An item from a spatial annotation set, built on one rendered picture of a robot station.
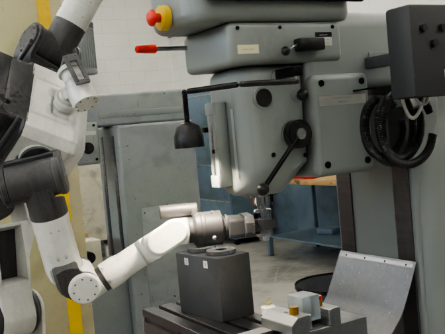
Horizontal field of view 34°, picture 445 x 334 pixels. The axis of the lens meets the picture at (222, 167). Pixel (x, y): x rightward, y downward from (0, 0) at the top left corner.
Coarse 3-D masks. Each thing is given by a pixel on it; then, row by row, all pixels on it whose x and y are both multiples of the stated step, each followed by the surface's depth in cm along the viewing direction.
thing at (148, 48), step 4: (148, 44) 182; (152, 44) 182; (136, 48) 180; (140, 48) 181; (144, 48) 181; (148, 48) 181; (152, 48) 182; (156, 48) 182; (160, 48) 184; (164, 48) 184; (168, 48) 185; (172, 48) 185; (176, 48) 186; (180, 48) 186; (184, 48) 187; (136, 52) 181; (140, 52) 181; (144, 52) 182; (148, 52) 182; (152, 52) 183
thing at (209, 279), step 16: (176, 256) 226; (192, 256) 219; (208, 256) 213; (224, 256) 211; (240, 256) 214; (192, 272) 220; (208, 272) 213; (224, 272) 210; (240, 272) 214; (192, 288) 220; (208, 288) 214; (224, 288) 210; (240, 288) 214; (192, 304) 221; (208, 304) 215; (224, 304) 210; (240, 304) 214; (224, 320) 210
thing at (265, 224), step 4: (256, 220) 184; (260, 220) 184; (264, 220) 184; (268, 220) 185; (272, 220) 185; (276, 220) 185; (256, 224) 183; (260, 224) 184; (264, 224) 184; (268, 224) 185; (272, 224) 185; (276, 224) 185; (256, 228) 183; (260, 228) 184; (264, 228) 184; (268, 228) 185; (272, 228) 185
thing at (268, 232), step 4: (256, 216) 186; (260, 216) 185; (264, 216) 185; (268, 216) 186; (256, 232) 186; (260, 232) 186; (264, 232) 185; (268, 232) 186; (272, 232) 187; (256, 236) 187; (260, 236) 186; (264, 236) 185; (268, 236) 186
